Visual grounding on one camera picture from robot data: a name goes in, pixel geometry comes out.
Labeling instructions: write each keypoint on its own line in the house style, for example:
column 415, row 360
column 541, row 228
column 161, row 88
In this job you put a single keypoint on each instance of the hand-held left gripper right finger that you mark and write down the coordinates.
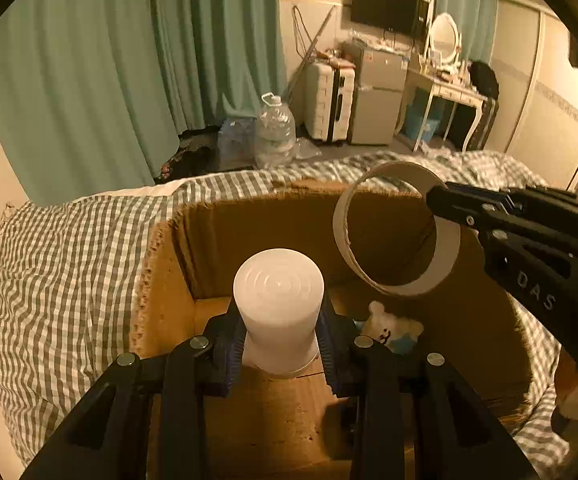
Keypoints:
column 330, row 355

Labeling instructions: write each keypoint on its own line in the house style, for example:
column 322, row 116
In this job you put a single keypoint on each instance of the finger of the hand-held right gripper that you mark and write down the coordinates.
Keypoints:
column 461, row 212
column 489, row 196

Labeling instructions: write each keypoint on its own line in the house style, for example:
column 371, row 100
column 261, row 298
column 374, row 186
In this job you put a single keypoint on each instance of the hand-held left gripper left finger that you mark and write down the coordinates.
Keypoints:
column 230, row 355

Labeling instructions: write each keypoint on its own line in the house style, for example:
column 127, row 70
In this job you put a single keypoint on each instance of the white plastic cup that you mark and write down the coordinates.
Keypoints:
column 279, row 305

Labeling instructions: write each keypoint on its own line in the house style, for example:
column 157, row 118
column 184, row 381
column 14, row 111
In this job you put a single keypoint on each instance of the cardboard box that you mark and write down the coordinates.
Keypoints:
column 274, row 410

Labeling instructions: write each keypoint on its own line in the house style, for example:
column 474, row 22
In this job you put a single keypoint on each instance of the white plush bear toy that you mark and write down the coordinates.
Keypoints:
column 391, row 327

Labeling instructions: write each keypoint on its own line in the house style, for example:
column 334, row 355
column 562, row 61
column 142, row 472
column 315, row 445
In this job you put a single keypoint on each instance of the blue storage box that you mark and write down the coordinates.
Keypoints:
column 421, row 122

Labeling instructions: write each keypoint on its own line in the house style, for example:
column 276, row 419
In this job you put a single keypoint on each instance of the white dressing table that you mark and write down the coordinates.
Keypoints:
column 449, row 90

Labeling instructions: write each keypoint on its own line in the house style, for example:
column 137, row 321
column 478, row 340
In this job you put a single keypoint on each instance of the white sliding wardrobe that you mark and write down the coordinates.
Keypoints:
column 534, row 90

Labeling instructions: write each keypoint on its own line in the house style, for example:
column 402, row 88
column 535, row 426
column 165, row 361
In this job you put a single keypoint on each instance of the black bag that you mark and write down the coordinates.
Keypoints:
column 485, row 80

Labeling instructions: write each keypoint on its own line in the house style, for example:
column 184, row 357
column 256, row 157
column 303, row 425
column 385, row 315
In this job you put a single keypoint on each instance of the grey mini fridge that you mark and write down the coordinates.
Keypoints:
column 376, row 95

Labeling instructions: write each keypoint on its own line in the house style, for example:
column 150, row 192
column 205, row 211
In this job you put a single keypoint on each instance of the white oval vanity mirror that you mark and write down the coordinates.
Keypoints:
column 443, row 37

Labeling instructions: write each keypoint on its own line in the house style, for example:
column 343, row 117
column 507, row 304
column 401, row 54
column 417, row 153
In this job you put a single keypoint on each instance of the clear plastic bag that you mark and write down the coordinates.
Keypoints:
column 308, row 149

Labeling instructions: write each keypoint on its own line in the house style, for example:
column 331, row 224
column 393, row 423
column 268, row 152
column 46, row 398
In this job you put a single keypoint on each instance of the white suitcase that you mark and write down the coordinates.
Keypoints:
column 326, row 100

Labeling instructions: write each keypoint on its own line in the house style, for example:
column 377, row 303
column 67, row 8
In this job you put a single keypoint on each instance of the grey checked blanket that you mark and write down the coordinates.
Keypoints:
column 69, row 270

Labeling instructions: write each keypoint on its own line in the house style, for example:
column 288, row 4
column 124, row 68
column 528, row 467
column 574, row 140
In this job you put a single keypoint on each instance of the narrow green curtain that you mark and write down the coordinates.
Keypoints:
column 469, row 5

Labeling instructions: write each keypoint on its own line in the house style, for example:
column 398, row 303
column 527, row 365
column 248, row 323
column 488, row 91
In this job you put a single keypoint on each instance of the dark floral cloth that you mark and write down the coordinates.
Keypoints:
column 186, row 162

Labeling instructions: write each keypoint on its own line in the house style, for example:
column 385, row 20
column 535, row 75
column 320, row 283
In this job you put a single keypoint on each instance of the large clear water jug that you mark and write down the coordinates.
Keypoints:
column 275, row 132

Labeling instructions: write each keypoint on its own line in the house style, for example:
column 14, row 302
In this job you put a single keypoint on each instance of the small clear water jug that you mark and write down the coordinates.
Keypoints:
column 236, row 142

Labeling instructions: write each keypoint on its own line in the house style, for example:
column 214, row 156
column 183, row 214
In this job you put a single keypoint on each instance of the leaning metal pole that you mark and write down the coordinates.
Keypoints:
column 311, row 50

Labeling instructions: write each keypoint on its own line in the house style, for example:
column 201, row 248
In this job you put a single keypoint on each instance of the wide green curtain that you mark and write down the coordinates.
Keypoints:
column 109, row 70

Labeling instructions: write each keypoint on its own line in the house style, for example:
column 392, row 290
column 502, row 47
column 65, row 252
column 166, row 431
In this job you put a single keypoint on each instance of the black wall television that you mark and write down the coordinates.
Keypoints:
column 386, row 5

